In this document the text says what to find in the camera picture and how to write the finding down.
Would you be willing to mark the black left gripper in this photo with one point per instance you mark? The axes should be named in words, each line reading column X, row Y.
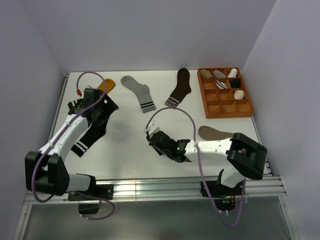
column 110, row 106

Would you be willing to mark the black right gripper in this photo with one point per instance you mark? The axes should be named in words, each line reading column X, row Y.
column 148, row 139

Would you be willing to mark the black sock with white stripes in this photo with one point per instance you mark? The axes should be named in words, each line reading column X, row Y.
column 93, row 134

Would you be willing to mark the plain black sock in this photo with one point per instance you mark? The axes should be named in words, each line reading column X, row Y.
column 157, row 147

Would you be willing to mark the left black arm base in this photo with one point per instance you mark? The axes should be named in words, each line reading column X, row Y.
column 90, row 201

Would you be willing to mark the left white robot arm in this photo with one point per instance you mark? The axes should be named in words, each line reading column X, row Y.
column 45, row 170

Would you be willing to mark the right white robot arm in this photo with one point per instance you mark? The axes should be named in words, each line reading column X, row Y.
column 244, row 157

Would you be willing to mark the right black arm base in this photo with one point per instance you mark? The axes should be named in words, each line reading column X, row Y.
column 224, row 197

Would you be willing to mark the mustard yellow sock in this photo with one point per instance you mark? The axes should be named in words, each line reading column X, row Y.
column 110, row 85

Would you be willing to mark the tan sock with maroon cuff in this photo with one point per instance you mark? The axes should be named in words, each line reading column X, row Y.
column 211, row 134

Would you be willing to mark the grey sock with black stripes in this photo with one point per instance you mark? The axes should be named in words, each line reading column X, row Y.
column 141, row 91

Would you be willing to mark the brown sock with pink stripes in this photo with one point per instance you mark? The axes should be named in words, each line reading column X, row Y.
column 181, row 90

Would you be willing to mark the orange wooden compartment tray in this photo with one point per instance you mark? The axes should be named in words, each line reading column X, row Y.
column 220, row 103

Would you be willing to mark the rolled striped sock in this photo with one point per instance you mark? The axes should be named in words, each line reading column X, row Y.
column 221, row 85

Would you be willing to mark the rolled beige sock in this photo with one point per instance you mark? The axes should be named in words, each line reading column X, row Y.
column 205, row 74

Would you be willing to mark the rolled cream sock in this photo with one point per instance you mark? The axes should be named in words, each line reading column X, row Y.
column 239, row 95

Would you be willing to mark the rolled grey sock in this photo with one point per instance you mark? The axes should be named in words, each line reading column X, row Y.
column 218, row 74

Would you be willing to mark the rolled black sock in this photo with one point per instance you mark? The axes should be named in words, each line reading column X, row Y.
column 235, row 83

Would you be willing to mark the rolled white sock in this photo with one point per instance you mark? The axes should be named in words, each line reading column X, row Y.
column 233, row 73

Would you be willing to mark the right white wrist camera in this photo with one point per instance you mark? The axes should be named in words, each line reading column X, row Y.
column 150, row 130

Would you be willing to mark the aluminium frame rail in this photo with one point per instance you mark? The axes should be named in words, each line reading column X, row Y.
column 186, row 188

